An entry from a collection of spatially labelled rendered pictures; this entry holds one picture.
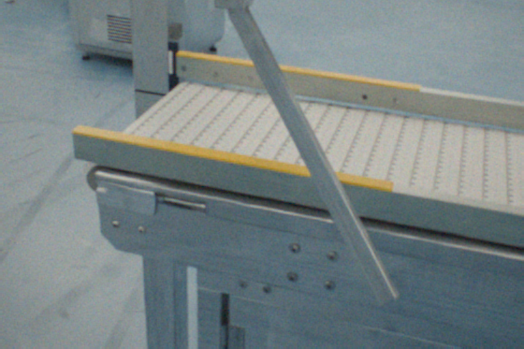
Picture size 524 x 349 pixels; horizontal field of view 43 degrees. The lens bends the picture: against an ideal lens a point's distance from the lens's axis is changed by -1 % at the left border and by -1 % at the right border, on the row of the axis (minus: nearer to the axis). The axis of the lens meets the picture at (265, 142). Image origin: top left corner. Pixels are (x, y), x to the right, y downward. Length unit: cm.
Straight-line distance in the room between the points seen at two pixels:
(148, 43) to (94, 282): 111
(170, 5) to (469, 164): 46
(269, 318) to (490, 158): 32
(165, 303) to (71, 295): 76
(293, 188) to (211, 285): 21
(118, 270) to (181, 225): 129
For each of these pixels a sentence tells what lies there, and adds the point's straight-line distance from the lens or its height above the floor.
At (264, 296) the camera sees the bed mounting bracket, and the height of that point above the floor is 70.
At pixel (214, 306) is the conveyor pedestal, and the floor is 67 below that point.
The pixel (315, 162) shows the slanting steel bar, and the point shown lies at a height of 94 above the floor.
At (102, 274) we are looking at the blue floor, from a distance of 201.
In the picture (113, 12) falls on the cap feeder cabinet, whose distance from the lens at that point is 341.
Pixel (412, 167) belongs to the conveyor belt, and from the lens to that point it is 77.
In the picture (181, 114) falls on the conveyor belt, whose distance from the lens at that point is 86.
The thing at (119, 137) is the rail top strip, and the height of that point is 90.
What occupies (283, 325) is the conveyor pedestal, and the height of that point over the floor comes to 66.
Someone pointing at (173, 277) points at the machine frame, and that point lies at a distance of 118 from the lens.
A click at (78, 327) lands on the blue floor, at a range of 185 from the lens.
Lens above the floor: 121
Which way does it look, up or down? 26 degrees down
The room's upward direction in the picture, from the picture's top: 3 degrees clockwise
